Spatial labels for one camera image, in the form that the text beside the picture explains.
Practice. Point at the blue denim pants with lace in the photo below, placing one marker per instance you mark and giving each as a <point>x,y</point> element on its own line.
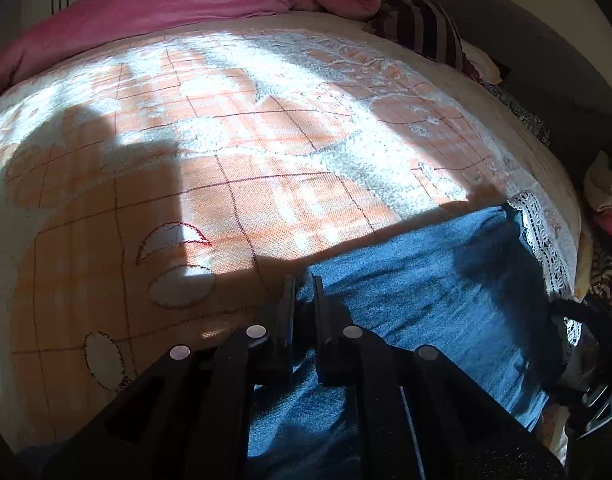
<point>436,285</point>

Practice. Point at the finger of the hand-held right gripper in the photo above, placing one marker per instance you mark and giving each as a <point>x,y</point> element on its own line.
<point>596,410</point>
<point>591,312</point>

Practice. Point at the orange and white printed blanket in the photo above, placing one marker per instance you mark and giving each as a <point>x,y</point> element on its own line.
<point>235,135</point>

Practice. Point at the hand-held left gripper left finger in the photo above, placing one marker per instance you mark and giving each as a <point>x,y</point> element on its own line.
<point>286,310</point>

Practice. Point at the pink duvet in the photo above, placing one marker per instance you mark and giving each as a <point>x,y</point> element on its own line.
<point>185,5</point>

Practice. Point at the dark striped cloth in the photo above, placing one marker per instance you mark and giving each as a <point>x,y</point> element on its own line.
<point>426,25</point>

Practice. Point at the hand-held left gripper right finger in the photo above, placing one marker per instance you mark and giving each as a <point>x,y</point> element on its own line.
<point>322,310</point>

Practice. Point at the dark floral cloth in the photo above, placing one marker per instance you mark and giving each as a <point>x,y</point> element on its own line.
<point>523,112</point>

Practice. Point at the pile of clothes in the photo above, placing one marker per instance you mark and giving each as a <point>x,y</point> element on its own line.
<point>606,210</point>

